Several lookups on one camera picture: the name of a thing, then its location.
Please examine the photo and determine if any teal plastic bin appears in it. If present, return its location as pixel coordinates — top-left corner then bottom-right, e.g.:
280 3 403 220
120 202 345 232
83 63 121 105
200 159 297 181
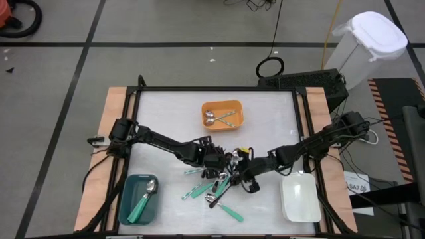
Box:
118 174 161 226

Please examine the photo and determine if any white power cable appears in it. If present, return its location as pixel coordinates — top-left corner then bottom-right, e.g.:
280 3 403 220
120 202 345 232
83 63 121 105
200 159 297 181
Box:
365 129 380 146

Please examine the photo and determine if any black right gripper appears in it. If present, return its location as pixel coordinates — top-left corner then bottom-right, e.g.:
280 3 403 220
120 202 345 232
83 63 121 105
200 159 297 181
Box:
232 151 278 193

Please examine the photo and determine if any black table frame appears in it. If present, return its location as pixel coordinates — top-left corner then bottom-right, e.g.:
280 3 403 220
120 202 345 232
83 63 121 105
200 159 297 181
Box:
99 74 359 239

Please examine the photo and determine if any black coiled cable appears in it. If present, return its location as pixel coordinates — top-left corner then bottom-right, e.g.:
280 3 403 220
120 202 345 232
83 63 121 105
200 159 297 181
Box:
254 0 286 79

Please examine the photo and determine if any black floor cable bundle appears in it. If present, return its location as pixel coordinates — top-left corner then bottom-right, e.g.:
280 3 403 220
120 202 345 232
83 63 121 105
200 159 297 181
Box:
222 0 278 13

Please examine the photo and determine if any glossy black spoon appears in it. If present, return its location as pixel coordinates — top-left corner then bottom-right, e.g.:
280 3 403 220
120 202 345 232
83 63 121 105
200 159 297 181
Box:
208 181 238 209

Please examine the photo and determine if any yellow hanging cable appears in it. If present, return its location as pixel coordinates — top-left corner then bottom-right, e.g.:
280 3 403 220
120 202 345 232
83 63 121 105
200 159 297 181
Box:
320 0 343 70

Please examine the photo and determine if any black metal beam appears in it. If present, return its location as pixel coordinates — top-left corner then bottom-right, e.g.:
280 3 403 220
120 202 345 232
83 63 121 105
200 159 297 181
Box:
348 191 425 210

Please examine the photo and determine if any dark grey post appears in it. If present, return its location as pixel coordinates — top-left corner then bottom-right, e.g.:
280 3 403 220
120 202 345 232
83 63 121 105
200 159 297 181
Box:
402 105 425 239

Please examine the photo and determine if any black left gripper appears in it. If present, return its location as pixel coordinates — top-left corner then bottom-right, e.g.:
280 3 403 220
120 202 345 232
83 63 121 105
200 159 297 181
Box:
194 135 236 180

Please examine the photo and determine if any white paper label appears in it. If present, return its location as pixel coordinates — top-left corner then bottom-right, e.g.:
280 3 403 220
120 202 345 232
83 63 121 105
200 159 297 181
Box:
343 170 375 216

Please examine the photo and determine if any silver metal bracket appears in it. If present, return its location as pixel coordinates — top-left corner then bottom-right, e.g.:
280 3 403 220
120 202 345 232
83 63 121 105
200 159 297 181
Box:
86 136 112 147

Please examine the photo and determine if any orange plastic bin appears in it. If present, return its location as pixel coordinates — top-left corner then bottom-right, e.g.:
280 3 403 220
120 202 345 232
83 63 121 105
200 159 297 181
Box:
201 99 245 133

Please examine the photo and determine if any white lidded trash can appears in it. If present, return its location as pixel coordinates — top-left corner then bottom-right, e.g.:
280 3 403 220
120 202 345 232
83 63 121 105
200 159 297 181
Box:
323 11 409 91

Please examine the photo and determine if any orange vacuum cleaner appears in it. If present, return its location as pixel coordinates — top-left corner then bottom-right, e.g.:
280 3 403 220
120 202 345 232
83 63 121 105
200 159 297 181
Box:
0 0 13 29

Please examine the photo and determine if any black hazard striped mat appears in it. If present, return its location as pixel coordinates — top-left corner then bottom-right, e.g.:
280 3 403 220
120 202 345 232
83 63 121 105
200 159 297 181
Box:
367 78 425 183

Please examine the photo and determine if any black vacuum hose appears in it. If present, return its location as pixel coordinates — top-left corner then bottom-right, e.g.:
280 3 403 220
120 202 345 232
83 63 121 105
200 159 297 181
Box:
0 0 43 38

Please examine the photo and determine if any white plastic bin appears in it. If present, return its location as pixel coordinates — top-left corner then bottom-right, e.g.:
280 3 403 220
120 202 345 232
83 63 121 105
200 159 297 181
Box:
280 171 322 223

